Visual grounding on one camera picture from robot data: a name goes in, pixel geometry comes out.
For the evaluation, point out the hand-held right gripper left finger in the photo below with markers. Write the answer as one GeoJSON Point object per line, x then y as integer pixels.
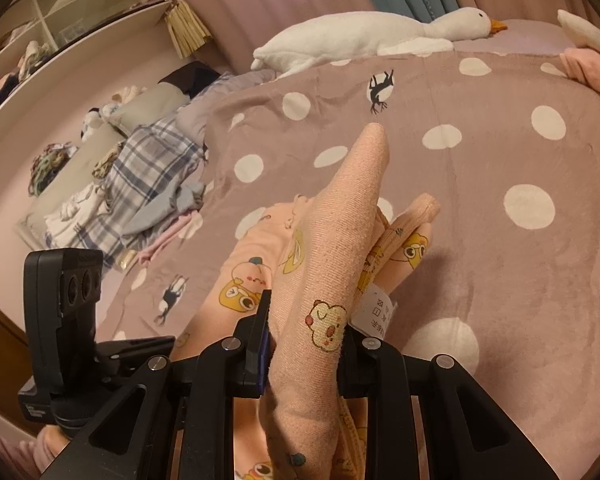
{"type": "Point", "coordinates": [263, 360]}

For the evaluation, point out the mauve polka dot blanket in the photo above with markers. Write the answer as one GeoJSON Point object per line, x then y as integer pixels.
{"type": "Point", "coordinates": [480, 185]}

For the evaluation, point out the person's left forearm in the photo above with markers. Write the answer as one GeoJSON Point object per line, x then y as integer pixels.
{"type": "Point", "coordinates": [25, 455]}

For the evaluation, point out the grey pillow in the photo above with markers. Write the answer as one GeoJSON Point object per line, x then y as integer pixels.
{"type": "Point", "coordinates": [150, 105]}
{"type": "Point", "coordinates": [77, 172]}

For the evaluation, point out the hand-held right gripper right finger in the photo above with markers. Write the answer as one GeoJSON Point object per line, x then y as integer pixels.
{"type": "Point", "coordinates": [352, 370]}

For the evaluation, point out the peach cartoon print garment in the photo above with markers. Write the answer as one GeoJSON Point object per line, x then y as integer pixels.
{"type": "Point", "coordinates": [330, 240]}

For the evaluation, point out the wooden bed frame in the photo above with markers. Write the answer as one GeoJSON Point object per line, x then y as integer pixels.
{"type": "Point", "coordinates": [0, 350]}

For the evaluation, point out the lilac bed sheet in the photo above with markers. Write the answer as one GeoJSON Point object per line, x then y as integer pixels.
{"type": "Point", "coordinates": [530, 35]}

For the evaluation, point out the blue plaid cloth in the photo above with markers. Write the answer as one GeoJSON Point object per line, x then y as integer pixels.
{"type": "Point", "coordinates": [145, 170]}

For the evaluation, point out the white goose plush toy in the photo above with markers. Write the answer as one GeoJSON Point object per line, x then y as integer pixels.
{"type": "Point", "coordinates": [355, 35]}

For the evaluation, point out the pale folded clothes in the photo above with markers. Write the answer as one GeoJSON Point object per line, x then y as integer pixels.
{"type": "Point", "coordinates": [36, 57]}

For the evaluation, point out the grey lilac quilt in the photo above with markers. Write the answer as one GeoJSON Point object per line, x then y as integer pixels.
{"type": "Point", "coordinates": [215, 102]}

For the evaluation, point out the black and white plush toy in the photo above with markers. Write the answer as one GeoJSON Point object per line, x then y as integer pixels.
{"type": "Point", "coordinates": [92, 121]}

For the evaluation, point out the pink cloth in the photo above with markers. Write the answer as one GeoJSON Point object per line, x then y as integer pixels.
{"type": "Point", "coordinates": [165, 245]}

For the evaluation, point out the white crumpled cloth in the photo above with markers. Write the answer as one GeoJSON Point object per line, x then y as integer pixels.
{"type": "Point", "coordinates": [75, 212]}

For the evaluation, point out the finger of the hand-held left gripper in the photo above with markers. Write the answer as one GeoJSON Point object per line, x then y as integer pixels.
{"type": "Point", "coordinates": [135, 350]}

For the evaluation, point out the green patterned cloth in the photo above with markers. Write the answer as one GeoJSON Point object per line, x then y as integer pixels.
{"type": "Point", "coordinates": [50, 165]}

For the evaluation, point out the dark cloth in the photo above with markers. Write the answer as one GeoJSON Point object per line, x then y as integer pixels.
{"type": "Point", "coordinates": [190, 77]}

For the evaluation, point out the white shelf unit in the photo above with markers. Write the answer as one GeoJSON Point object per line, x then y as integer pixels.
{"type": "Point", "coordinates": [80, 20]}

